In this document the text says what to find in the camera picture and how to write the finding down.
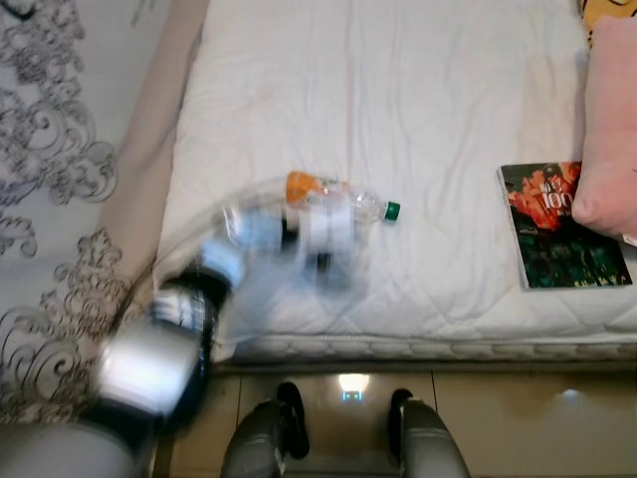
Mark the clear orange-label juice bottle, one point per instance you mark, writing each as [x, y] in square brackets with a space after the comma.
[304, 184]

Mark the dark red-cover book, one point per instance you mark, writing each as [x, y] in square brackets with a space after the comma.
[567, 239]

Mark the pink cartoon pillow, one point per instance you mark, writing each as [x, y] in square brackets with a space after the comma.
[612, 129]

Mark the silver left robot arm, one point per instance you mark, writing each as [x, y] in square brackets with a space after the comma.
[149, 368]

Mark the grey quilted mattress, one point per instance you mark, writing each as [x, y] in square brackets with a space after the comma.
[448, 347]

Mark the grey left robot leg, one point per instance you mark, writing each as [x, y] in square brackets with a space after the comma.
[261, 438]

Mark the grey robot leg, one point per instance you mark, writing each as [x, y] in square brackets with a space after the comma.
[261, 438]
[428, 443]

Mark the white quilted mattress pad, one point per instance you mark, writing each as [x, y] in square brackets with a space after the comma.
[398, 100]

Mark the grey right robot leg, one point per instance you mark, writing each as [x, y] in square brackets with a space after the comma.
[428, 443]

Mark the grey ornament printed bed panel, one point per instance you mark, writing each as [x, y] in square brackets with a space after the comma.
[50, 149]

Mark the yellow cartoon print blanket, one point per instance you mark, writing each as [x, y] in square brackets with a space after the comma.
[609, 8]

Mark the beige bed frame rail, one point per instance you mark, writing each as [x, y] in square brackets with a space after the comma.
[149, 149]

